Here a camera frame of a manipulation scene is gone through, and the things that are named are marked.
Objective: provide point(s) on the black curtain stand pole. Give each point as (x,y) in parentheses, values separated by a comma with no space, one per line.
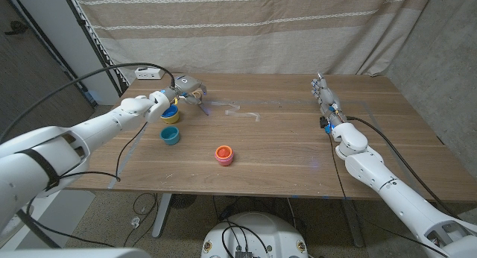
(81,22)

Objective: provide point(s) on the pink plastic cup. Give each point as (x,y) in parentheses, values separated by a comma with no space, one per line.
(224,162)

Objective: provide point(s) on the white floor plug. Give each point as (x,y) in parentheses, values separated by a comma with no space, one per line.
(135,222)

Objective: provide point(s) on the teal plastic cup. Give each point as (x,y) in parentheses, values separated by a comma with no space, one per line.
(170,138)

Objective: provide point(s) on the white power strip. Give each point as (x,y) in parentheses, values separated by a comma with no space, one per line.
(149,73)

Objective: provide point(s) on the white table leg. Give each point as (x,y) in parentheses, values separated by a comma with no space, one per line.
(161,217)

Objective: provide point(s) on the clear tape strip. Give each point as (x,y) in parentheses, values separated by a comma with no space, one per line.
(242,114)

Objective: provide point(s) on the black round floor object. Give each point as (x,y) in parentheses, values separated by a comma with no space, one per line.
(182,201)

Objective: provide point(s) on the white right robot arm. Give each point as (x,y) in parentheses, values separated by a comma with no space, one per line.
(398,192)

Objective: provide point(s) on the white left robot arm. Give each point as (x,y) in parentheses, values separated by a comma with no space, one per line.
(93,127)

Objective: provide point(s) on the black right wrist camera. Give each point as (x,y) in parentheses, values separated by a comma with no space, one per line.
(323,122)

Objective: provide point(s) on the white domed robot base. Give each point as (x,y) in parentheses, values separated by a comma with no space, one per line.
(268,232)

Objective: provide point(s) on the dark textured door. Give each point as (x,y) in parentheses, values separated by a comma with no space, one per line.
(33,64)

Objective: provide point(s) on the white robot torso edge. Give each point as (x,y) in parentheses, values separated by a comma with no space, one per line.
(74,253)

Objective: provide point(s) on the orange plastic cup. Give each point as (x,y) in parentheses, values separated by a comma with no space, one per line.
(224,152)

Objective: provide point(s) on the white platform box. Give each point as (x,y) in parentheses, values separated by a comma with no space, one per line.
(71,220)

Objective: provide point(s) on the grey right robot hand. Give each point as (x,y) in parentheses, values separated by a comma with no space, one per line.
(328,99)

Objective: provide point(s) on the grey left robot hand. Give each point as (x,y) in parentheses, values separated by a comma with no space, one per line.
(188,85)

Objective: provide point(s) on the grey table leg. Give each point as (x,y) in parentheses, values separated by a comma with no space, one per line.
(352,224)

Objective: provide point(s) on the beige striped curtain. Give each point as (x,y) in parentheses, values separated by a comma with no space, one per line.
(242,38)

